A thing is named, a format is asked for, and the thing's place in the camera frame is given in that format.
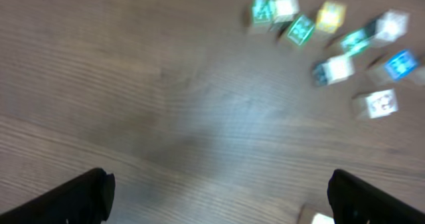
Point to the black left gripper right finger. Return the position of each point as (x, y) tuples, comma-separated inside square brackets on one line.
[(354, 201)]

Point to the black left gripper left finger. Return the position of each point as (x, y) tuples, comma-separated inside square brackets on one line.
[(85, 199)]

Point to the squirrel block blue side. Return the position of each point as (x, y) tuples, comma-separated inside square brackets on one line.
[(308, 215)]

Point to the soccer ball block white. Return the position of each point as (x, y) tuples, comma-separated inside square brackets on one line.
[(375, 104)]

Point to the white plain block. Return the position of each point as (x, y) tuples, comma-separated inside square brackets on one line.
[(333, 70)]

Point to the blue P block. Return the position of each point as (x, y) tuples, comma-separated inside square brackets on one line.
[(393, 67)]

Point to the green 4 block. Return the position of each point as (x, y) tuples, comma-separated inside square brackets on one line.
[(350, 44)]

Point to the green R block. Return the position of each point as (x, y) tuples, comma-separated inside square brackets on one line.
[(299, 32)]

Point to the white block with drawing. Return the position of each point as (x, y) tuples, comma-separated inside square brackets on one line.
[(387, 28)]

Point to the yellow top block left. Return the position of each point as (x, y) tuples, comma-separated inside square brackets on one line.
[(329, 19)]

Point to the beige top block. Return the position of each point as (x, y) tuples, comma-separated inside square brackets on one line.
[(284, 14)]

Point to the green C block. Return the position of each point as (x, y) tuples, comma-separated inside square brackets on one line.
[(260, 16)]

